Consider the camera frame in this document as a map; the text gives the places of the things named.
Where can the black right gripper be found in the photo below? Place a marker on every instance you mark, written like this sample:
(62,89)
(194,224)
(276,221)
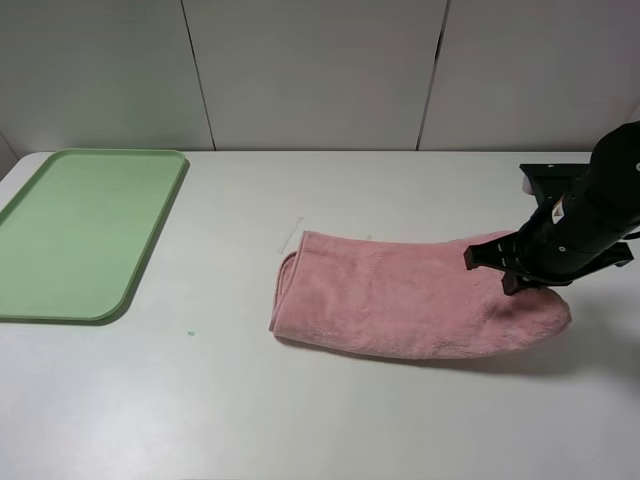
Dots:
(562,242)

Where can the pink terry towel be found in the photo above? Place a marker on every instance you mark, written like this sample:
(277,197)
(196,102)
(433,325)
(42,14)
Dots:
(406,301)

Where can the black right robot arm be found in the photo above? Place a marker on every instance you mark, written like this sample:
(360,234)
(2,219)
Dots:
(612,177)

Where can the light green plastic tray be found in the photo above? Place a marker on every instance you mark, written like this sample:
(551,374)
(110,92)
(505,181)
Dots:
(76,238)

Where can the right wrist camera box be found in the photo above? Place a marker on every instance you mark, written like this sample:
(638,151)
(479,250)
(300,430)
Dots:
(550,181)

